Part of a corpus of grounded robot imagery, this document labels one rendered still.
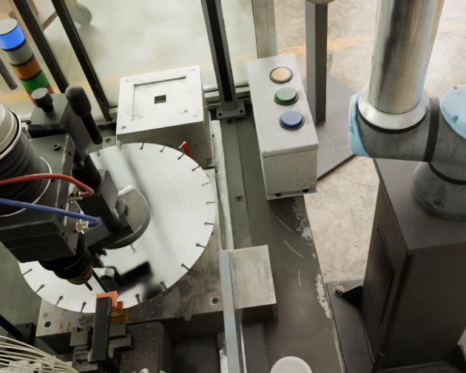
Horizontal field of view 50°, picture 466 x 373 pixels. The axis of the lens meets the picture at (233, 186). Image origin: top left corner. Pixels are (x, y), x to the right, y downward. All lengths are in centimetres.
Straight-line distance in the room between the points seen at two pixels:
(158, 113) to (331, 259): 99
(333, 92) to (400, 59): 161
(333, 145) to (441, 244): 119
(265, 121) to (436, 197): 36
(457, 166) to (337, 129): 128
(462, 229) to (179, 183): 54
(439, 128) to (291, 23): 200
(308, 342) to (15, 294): 58
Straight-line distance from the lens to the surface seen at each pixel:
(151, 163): 90
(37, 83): 99
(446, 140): 92
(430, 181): 102
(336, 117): 225
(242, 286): 87
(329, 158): 209
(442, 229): 104
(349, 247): 187
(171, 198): 84
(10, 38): 94
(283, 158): 96
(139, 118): 107
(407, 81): 81
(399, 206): 106
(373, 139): 91
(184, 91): 110
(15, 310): 108
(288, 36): 275
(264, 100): 104
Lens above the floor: 159
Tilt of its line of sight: 51 degrees down
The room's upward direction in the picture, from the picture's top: 12 degrees counter-clockwise
